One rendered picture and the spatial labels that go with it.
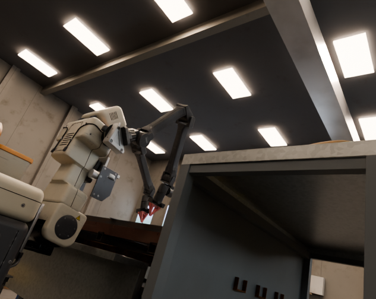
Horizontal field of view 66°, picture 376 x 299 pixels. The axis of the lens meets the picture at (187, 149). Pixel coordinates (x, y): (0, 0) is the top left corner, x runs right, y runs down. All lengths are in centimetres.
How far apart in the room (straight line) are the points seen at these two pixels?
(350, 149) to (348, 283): 965
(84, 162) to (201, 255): 72
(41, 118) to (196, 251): 1241
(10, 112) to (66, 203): 1155
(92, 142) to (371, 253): 116
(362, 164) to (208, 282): 70
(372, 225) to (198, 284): 65
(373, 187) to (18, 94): 1281
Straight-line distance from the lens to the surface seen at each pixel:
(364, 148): 77
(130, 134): 142
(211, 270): 120
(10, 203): 114
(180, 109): 168
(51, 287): 197
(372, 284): 68
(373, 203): 72
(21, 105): 1305
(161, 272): 94
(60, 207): 139
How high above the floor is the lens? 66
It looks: 23 degrees up
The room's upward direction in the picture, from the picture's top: 17 degrees clockwise
